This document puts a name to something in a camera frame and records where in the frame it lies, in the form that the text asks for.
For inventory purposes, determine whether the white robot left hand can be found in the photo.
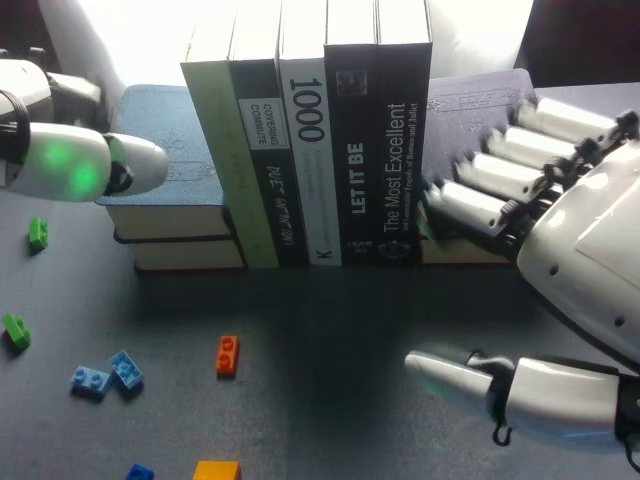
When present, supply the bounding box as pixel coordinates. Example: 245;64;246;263
0;47;170;204

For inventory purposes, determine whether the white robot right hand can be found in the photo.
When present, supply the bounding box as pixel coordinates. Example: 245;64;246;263
403;96;640;474

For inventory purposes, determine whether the black Let It Be book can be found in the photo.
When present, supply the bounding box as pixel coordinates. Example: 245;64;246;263
323;0;382;267

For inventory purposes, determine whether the green toy brick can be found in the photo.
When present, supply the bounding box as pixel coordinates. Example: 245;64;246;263
1;313;33;352
28;216;51;254

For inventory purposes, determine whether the blue cover book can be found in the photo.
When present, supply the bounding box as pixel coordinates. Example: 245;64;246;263
94;83;236;242

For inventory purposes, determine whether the dark cover thick book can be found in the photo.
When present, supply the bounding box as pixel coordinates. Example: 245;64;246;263
112;228;250;275

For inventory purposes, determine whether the green spine book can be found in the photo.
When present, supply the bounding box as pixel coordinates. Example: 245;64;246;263
179;0;280;270

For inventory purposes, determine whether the purple cover book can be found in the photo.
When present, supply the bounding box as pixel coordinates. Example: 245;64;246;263
421;68;540;266

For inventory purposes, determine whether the black Most Excellent book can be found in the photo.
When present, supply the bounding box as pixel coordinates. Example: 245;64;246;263
375;0;434;267

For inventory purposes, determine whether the light blue toy brick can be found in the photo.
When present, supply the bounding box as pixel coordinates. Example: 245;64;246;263
69;365;113;397
108;349;146;397

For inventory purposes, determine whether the black Covering Commute book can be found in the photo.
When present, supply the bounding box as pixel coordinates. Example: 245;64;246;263
227;0;312;267

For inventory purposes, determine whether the white backdrop board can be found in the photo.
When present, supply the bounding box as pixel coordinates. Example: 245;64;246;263
37;0;536;101

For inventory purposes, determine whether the white 1000 book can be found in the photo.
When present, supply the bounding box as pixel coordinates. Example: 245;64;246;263
276;0;345;267

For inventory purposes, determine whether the orange toy brick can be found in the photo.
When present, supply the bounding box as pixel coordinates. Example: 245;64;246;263
215;335;242;379

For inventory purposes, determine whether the grey table cloth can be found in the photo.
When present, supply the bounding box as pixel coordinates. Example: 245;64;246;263
0;82;640;480

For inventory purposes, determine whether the yellow toy brick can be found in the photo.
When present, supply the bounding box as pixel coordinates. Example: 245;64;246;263
192;460;243;480

